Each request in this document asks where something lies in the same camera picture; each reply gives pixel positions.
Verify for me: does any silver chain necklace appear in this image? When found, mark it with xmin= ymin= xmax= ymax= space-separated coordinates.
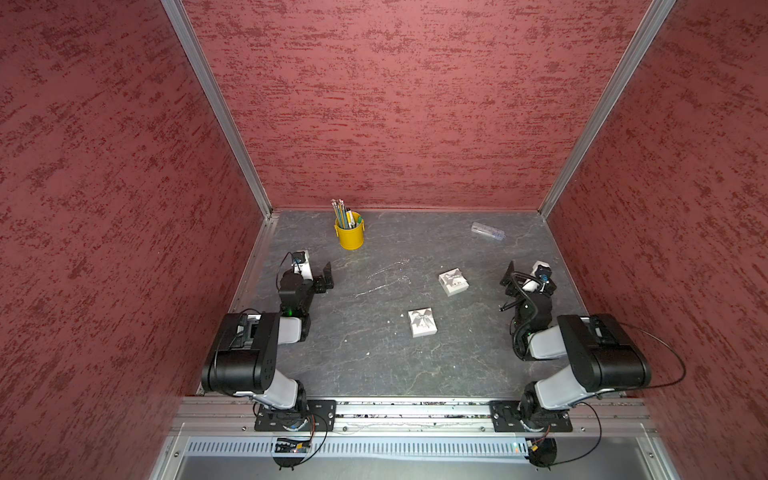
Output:
xmin=353 ymin=277 xmax=400 ymax=299

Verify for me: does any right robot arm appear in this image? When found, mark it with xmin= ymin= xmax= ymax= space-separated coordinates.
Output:
xmin=489 ymin=262 xmax=652 ymax=433

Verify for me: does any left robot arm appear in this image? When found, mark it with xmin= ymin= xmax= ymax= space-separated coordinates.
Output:
xmin=200 ymin=260 xmax=335 ymax=432

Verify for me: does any white jewelry box left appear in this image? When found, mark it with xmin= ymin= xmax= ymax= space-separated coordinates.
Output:
xmin=408 ymin=308 xmax=438 ymax=338

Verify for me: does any yellow pencil cup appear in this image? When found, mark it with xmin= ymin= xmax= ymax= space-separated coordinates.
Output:
xmin=334 ymin=211 xmax=365 ymax=251

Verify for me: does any clear plastic pencil case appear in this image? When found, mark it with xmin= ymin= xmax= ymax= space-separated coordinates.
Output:
xmin=471 ymin=222 xmax=505 ymax=241

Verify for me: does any bundle of coloured pencils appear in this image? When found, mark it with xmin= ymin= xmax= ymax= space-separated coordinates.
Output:
xmin=331 ymin=199 xmax=358 ymax=230

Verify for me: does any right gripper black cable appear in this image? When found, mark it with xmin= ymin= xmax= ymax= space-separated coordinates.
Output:
xmin=499 ymin=271 xmax=541 ymax=316

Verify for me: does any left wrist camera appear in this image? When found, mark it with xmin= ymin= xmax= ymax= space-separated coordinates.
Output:
xmin=290 ymin=250 xmax=314 ymax=280

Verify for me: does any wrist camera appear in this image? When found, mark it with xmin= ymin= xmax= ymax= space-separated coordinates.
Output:
xmin=523 ymin=261 xmax=552 ymax=292
xmin=290 ymin=250 xmax=314 ymax=280

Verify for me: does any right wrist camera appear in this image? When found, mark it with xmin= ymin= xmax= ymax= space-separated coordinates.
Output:
xmin=523 ymin=261 xmax=552 ymax=292

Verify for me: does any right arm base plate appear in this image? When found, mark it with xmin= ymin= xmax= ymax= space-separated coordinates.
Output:
xmin=488 ymin=400 xmax=573 ymax=434

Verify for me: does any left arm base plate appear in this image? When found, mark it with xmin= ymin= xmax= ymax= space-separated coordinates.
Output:
xmin=254 ymin=399 xmax=338 ymax=434

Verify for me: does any aluminium front rail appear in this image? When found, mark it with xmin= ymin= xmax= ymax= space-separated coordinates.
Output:
xmin=170 ymin=396 xmax=659 ymax=437

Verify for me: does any white slotted cable duct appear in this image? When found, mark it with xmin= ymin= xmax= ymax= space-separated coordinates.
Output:
xmin=184 ymin=437 xmax=528 ymax=462

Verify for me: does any left aluminium corner post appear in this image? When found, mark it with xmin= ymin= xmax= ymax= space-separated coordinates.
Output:
xmin=161 ymin=0 xmax=273 ymax=221

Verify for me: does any aluminium corner post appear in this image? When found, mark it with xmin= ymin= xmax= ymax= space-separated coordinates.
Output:
xmin=538 ymin=0 xmax=676 ymax=221
xmin=161 ymin=0 xmax=273 ymax=221

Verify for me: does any right aluminium corner post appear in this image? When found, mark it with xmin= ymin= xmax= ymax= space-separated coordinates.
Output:
xmin=538 ymin=0 xmax=676 ymax=221

